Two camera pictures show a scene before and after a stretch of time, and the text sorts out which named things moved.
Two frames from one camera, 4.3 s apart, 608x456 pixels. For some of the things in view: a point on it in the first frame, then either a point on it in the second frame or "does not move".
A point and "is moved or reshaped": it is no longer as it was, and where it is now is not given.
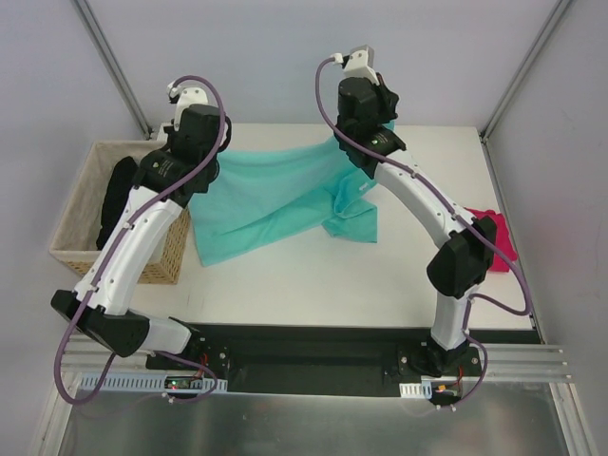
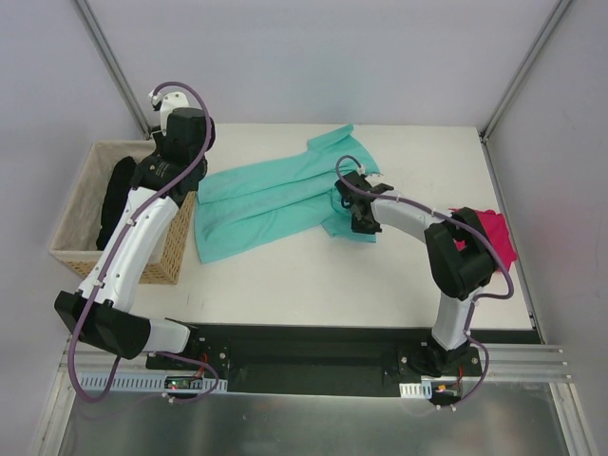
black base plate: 323,361 does not move
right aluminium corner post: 521,73 does not move
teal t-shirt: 263,198 is moved or reshaped
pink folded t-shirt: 500,263 does not move
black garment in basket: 117,195 does not move
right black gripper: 389,102 -> 357,204
